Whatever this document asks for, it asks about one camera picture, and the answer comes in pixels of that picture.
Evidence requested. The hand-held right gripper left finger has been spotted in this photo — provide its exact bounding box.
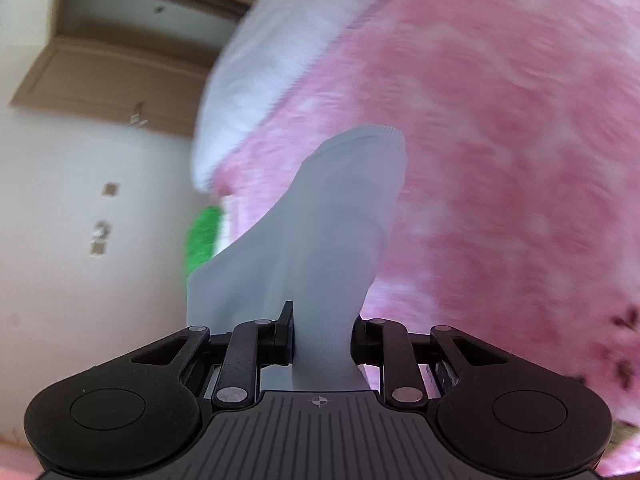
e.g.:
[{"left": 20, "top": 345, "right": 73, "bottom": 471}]
[{"left": 130, "top": 301, "right": 296, "bottom": 409}]

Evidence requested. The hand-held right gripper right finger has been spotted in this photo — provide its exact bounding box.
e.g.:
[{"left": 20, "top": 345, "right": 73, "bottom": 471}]
[{"left": 350, "top": 317, "right": 509, "bottom": 406}]

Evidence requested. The light blue sweatshirt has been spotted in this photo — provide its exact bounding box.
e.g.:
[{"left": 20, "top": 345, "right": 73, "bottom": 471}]
[{"left": 186, "top": 126, "right": 407, "bottom": 394}]

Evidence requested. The green object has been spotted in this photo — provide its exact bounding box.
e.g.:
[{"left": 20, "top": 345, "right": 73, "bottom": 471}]
[{"left": 184, "top": 204, "right": 224, "bottom": 277}]

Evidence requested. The pink floral blanket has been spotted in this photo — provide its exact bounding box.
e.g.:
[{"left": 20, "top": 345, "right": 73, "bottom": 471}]
[{"left": 210, "top": 0, "right": 640, "bottom": 477}]

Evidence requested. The striped lilac duvet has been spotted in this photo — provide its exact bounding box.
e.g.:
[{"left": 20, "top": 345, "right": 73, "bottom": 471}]
[{"left": 191, "top": 0, "right": 432, "bottom": 194}]

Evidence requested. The wooden door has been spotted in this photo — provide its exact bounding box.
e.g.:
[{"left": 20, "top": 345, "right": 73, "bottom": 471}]
[{"left": 10, "top": 0, "right": 283, "bottom": 139}]

